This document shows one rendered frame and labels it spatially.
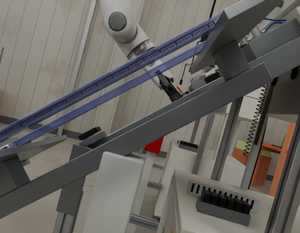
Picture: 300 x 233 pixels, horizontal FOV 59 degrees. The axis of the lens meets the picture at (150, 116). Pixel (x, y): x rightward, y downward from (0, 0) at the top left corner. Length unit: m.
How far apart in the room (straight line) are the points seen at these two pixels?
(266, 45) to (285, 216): 0.42
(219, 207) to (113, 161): 0.55
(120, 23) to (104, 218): 0.47
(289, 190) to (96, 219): 0.46
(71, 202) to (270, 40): 0.64
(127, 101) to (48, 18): 1.90
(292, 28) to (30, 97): 4.45
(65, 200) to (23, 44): 4.36
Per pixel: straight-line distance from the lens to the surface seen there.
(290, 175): 0.70
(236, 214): 0.90
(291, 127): 4.73
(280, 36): 0.79
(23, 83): 4.91
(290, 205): 0.73
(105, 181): 0.39
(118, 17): 0.71
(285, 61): 0.74
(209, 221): 0.84
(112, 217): 0.41
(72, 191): 0.69
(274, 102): 1.28
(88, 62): 4.86
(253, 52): 0.76
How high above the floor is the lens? 0.89
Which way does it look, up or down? 2 degrees down
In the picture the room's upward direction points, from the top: 15 degrees clockwise
